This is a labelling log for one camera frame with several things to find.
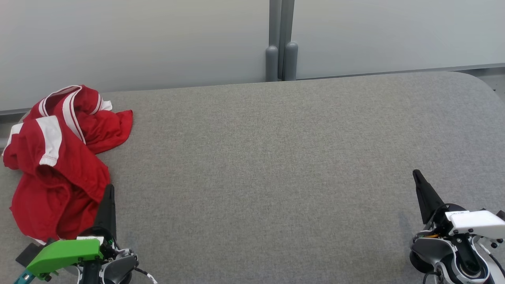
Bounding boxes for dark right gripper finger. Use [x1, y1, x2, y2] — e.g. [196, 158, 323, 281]
[412, 170, 445, 224]

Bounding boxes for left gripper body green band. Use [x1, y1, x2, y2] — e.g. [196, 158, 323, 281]
[26, 227, 118, 277]

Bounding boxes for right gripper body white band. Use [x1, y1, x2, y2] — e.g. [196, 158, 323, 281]
[424, 203, 505, 238]

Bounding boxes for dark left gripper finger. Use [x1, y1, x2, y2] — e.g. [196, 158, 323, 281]
[95, 184, 117, 237]

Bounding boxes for grey fabric sofa seat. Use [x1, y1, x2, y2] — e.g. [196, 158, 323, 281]
[0, 71, 505, 284]

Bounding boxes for red Bulls shorts white trim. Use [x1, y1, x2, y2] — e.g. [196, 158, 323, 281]
[2, 116, 111, 243]

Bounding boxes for red Bulls jersey white sleeves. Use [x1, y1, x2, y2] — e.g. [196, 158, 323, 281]
[24, 85, 133, 154]

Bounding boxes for white partition panel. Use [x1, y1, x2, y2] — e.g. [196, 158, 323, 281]
[0, 0, 271, 114]
[294, 0, 505, 80]

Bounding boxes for grey partition post with foot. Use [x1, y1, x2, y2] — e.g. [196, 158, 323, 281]
[265, 0, 281, 82]
[279, 0, 299, 81]

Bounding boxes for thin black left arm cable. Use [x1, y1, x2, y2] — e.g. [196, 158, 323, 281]
[134, 267, 158, 284]

